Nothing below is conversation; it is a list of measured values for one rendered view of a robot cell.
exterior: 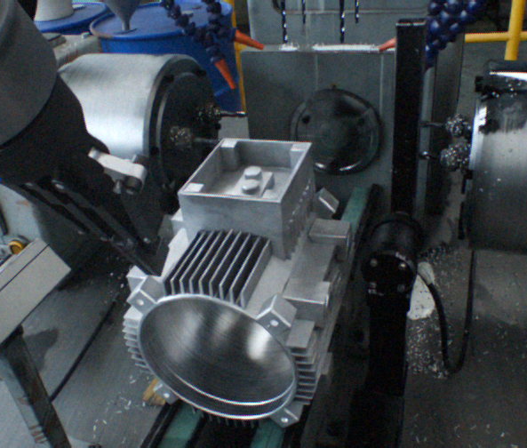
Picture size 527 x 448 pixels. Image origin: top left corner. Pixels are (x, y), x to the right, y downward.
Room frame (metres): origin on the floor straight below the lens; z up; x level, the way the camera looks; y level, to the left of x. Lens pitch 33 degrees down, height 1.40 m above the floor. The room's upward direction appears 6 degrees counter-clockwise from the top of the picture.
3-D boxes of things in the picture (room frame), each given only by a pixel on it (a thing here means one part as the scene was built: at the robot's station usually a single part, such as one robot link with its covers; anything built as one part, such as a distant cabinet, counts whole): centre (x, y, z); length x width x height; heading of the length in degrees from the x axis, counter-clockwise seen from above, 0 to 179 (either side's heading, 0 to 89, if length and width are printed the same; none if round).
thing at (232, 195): (0.50, 0.01, 1.11); 0.12 x 0.11 x 0.07; 159
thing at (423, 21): (0.58, -0.17, 1.12); 0.04 x 0.03 x 0.26; 158
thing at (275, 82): (0.89, -0.15, 0.97); 0.30 x 0.11 x 0.34; 68
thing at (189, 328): (0.46, 0.02, 1.01); 0.20 x 0.19 x 0.19; 159
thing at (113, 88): (0.88, 0.23, 1.04); 0.37 x 0.25 x 0.25; 68
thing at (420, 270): (0.66, -0.25, 0.92); 0.45 x 0.13 x 0.24; 158
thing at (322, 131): (0.83, -0.13, 1.02); 0.15 x 0.02 x 0.15; 68
